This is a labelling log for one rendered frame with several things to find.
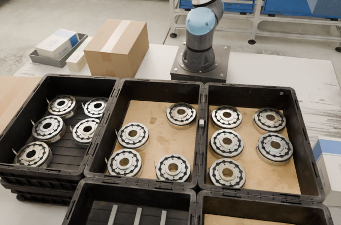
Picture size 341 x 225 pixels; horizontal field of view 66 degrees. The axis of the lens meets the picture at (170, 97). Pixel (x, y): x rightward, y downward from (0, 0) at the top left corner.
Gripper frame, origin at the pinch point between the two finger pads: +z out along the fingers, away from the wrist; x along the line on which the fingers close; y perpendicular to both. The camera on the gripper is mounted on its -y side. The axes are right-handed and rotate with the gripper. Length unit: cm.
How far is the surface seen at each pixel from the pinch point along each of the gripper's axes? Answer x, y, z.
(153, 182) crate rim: -41, 79, 14
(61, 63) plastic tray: -116, 16, 24
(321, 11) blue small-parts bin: 2.6, 9.8, 4.5
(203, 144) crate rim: -31, 65, 15
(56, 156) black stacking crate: -78, 73, 19
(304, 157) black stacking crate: -4, 61, 22
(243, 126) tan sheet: -22, 47, 27
